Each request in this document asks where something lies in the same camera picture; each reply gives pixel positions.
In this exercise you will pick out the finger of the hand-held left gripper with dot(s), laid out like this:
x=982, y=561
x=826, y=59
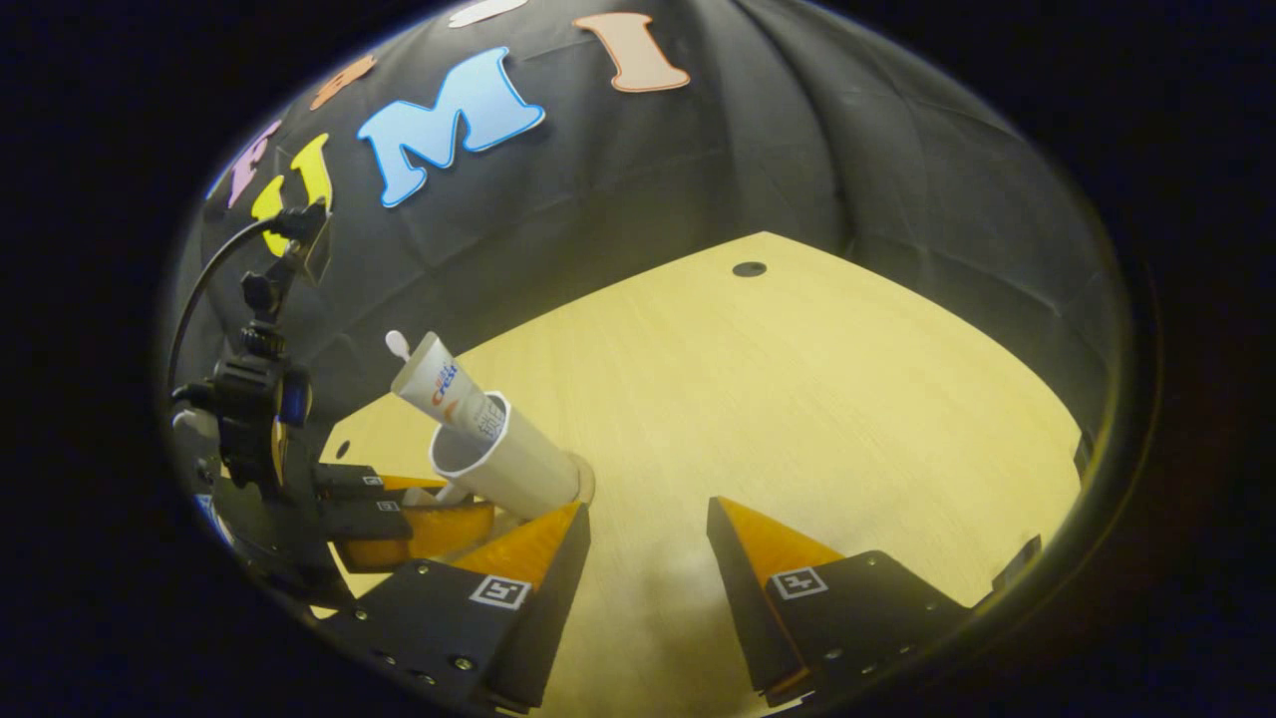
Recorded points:
x=344, y=482
x=364, y=519

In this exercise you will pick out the white toothpaste tube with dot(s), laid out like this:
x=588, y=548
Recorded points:
x=439, y=384

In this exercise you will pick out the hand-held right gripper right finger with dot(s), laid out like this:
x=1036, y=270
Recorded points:
x=743, y=608

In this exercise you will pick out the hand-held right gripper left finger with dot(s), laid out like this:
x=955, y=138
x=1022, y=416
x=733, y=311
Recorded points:
x=548, y=608

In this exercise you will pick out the white toothbrush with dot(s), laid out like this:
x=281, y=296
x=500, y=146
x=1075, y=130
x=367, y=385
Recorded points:
x=397, y=344

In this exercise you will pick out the light wooden desktop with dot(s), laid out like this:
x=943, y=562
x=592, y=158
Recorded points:
x=797, y=399

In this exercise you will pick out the round cork coaster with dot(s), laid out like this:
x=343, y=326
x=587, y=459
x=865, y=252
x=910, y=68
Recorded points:
x=588, y=479

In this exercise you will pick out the white cup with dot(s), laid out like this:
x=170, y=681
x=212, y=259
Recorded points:
x=518, y=464

